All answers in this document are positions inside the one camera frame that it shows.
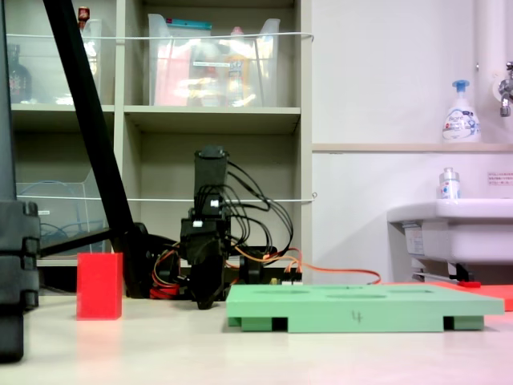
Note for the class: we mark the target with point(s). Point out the dark glass bottle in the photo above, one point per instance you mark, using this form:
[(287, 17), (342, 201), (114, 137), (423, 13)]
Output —
[(19, 80)]

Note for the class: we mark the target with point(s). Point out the white foam soap pump bottle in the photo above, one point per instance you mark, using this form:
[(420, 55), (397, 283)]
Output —
[(461, 124)]

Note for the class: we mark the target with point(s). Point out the small orange foam slab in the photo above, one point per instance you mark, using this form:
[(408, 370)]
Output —
[(501, 298)]

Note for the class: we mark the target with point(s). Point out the orange bottle with pink cap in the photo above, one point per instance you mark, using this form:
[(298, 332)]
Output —
[(237, 72)]

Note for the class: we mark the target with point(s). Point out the smooth black tripod leg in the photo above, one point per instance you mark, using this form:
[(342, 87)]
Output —
[(86, 100)]

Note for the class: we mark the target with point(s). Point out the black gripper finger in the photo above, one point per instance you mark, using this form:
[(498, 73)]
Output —
[(216, 278), (201, 284)]

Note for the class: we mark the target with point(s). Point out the green shape sorter board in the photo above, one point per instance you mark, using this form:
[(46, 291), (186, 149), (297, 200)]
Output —
[(340, 313)]

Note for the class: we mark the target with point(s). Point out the teal flat box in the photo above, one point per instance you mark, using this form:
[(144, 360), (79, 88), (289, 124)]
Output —
[(188, 25)]

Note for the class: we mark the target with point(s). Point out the metal faucet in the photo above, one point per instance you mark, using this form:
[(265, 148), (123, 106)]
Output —
[(506, 92)]

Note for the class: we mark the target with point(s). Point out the black circuit board with connectors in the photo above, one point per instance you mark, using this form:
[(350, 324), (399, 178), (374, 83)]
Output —
[(294, 275)]

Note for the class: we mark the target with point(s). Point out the red-capped bottle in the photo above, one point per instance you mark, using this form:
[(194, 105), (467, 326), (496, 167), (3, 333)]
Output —
[(83, 16)]

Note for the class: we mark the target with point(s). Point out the large orange foam slab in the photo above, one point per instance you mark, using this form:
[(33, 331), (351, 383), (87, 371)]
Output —
[(469, 284)]

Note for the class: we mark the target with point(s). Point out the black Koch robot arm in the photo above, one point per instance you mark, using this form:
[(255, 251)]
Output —
[(210, 176)]

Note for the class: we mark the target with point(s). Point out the white sink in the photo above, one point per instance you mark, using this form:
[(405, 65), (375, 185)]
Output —
[(461, 232)]

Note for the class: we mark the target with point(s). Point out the notched black tripod leg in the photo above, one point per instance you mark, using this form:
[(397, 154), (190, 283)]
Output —
[(16, 260)]

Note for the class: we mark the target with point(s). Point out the slanted clear plastic bin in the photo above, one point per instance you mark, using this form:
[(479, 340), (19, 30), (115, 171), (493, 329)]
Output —
[(60, 200)]

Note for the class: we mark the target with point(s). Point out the beige shelf unit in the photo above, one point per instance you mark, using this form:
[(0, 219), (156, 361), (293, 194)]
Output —
[(212, 114)]

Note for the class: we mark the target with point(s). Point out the wide clear plastic bin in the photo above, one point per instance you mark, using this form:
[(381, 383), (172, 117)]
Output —
[(264, 80)]

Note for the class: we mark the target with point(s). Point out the red-print wall notice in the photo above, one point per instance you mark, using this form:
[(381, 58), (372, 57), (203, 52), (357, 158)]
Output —
[(501, 178)]

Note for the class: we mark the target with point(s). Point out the small clear pump bottle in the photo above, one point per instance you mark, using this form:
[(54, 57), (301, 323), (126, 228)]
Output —
[(449, 186)]

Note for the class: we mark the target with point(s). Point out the pink package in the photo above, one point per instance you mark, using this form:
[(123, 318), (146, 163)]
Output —
[(170, 80)]

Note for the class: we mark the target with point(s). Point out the red square block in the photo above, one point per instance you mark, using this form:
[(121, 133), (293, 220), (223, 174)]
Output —
[(99, 286)]

